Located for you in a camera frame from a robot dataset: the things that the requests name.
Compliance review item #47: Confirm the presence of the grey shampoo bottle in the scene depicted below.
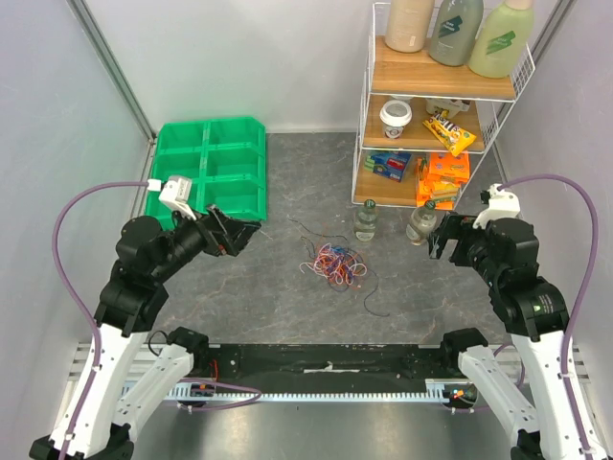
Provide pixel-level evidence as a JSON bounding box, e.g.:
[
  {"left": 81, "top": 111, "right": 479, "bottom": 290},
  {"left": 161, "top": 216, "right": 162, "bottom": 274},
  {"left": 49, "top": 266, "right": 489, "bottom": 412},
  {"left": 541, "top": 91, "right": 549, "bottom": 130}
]
[{"left": 429, "top": 0, "right": 484, "bottom": 67}]

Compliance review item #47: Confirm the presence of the left glass bottle green cap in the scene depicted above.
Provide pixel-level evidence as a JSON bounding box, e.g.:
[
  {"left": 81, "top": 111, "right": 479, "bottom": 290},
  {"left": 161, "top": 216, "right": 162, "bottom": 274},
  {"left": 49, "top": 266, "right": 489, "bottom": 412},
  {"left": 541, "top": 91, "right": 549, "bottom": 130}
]
[{"left": 353, "top": 198, "right": 377, "bottom": 242}]

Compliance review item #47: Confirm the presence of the right glass bottle green cap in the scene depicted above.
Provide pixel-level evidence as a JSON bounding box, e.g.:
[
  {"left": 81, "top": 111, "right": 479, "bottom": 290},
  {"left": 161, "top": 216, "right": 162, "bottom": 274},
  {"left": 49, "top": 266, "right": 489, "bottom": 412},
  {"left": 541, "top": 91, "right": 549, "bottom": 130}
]
[{"left": 406, "top": 199, "right": 437, "bottom": 245}]

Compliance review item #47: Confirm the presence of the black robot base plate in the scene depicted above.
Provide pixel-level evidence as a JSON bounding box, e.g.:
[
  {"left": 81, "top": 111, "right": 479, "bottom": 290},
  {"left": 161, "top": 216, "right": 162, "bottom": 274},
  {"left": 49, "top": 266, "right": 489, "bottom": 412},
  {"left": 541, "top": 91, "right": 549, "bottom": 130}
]
[{"left": 189, "top": 344, "right": 462, "bottom": 381}]

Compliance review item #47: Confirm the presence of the green compartment bin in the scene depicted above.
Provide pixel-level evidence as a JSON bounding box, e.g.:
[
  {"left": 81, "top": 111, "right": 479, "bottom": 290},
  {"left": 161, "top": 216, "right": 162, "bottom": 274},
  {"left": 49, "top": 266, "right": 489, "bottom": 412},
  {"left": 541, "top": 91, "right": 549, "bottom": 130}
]
[{"left": 149, "top": 117, "right": 267, "bottom": 220}]

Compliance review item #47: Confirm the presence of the orange snack boxes stack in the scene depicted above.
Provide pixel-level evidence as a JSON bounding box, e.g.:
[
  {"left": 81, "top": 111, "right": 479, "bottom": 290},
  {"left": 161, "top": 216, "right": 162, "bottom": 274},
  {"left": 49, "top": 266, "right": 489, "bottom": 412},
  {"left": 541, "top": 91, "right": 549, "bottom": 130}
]
[{"left": 416, "top": 152, "right": 470, "bottom": 211}]

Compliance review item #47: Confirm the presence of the white wire wooden shelf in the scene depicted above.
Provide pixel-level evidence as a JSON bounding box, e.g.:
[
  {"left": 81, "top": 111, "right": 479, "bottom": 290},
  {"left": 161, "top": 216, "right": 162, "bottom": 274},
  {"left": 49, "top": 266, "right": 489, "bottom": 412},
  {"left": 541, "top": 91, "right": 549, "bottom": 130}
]
[{"left": 352, "top": 2, "right": 535, "bottom": 207}]

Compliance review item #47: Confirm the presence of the white paper coffee cup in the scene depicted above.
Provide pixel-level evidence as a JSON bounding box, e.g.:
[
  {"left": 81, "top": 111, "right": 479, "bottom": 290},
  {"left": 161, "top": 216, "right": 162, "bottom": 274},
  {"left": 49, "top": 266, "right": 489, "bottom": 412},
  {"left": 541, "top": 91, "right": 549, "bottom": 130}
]
[{"left": 379, "top": 99, "right": 413, "bottom": 139}]

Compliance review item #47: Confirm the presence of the coloured wire bundle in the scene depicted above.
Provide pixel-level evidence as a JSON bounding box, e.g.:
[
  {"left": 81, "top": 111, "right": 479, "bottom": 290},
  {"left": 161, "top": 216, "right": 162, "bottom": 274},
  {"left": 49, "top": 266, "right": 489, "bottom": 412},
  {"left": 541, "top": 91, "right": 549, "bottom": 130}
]
[{"left": 298, "top": 241, "right": 369, "bottom": 291}]

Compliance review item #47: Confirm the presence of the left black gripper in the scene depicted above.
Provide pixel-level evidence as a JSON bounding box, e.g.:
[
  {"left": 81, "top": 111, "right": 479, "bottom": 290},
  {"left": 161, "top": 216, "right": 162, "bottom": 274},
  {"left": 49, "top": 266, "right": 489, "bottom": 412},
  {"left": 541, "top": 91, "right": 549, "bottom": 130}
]
[{"left": 152, "top": 199, "right": 261, "bottom": 281}]

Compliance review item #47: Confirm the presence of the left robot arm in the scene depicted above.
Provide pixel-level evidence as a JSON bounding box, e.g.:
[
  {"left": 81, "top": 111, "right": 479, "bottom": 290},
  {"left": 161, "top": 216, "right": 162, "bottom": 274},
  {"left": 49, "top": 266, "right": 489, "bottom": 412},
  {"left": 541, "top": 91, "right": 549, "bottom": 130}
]
[{"left": 29, "top": 205, "right": 261, "bottom": 459}]

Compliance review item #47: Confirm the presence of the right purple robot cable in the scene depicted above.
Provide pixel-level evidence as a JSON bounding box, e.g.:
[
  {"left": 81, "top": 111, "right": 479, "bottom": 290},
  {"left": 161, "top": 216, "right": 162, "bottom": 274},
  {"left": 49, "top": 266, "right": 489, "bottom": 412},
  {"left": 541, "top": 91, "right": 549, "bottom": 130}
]
[{"left": 497, "top": 173, "right": 600, "bottom": 460}]

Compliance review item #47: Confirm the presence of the glass bottle green cap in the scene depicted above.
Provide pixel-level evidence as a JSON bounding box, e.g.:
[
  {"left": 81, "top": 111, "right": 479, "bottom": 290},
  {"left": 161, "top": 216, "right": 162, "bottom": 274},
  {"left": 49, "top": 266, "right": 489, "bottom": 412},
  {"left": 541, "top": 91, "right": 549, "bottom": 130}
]
[
  {"left": 353, "top": 198, "right": 377, "bottom": 242},
  {"left": 406, "top": 199, "right": 437, "bottom": 245}
]

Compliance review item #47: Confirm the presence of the yellow candy bag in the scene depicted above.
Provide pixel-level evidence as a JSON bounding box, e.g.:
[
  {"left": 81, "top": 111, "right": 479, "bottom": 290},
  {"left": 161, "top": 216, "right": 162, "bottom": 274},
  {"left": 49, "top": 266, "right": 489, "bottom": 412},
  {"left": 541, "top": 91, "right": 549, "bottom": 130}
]
[{"left": 422, "top": 110, "right": 476, "bottom": 157}]

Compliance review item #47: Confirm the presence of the light green shampoo bottle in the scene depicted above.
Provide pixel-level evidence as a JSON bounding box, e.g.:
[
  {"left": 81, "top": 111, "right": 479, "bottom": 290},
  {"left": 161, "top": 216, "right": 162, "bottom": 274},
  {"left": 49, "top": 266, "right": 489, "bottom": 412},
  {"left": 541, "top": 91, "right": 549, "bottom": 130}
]
[{"left": 467, "top": 0, "right": 534, "bottom": 79}]

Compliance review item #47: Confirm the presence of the beige lotion bottle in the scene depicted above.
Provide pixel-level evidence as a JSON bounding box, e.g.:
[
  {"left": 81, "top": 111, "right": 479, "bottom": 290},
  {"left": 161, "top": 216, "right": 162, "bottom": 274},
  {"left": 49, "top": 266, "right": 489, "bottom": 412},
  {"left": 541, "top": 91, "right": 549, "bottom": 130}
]
[{"left": 385, "top": 0, "right": 435, "bottom": 53}]

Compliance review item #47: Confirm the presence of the white cup carton pack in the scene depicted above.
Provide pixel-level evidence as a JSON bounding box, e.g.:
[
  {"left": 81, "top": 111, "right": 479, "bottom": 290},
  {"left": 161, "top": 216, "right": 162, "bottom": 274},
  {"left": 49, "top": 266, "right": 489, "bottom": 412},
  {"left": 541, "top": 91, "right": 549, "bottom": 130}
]
[{"left": 425, "top": 98, "right": 471, "bottom": 120}]

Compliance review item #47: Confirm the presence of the blue snack box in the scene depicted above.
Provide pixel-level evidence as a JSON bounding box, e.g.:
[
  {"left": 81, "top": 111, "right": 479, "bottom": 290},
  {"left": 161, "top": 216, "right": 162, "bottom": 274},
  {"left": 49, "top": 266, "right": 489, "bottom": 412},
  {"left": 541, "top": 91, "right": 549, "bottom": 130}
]
[{"left": 364, "top": 150, "right": 411, "bottom": 182}]

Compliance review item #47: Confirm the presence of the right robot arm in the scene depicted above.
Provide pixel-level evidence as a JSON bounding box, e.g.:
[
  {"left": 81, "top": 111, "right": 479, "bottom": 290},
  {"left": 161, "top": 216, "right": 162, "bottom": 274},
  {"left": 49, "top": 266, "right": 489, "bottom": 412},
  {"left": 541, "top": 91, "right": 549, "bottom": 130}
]
[{"left": 428, "top": 213, "right": 608, "bottom": 459}]

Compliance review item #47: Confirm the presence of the grey slotted cable duct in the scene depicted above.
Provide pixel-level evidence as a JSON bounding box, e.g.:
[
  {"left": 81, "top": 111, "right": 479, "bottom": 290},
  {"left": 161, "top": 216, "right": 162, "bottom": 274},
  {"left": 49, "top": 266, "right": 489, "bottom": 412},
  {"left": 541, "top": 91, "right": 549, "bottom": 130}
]
[{"left": 88, "top": 380, "right": 480, "bottom": 403}]

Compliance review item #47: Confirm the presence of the dark purple wire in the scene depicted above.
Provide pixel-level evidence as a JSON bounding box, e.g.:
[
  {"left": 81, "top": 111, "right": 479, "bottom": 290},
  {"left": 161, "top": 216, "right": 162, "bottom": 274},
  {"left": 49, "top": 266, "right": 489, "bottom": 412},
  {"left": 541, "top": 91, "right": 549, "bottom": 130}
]
[{"left": 356, "top": 267, "right": 391, "bottom": 318}]

